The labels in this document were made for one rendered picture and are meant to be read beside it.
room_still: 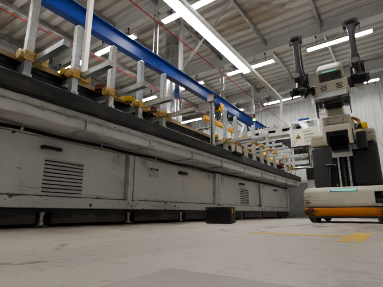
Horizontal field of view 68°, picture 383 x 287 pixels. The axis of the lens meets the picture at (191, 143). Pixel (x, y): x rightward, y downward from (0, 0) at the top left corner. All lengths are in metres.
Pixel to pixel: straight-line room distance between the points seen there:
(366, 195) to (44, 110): 2.24
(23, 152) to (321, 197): 2.15
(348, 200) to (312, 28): 6.81
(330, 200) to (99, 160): 1.80
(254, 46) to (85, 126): 7.92
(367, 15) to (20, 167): 8.16
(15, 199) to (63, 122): 0.45
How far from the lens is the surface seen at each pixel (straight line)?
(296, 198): 5.68
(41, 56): 1.58
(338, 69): 2.83
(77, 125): 1.69
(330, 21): 8.82
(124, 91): 1.81
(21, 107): 1.56
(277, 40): 9.03
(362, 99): 12.38
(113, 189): 2.09
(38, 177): 1.80
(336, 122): 2.73
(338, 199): 2.56
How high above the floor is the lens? 0.08
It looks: 14 degrees up
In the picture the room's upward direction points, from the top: straight up
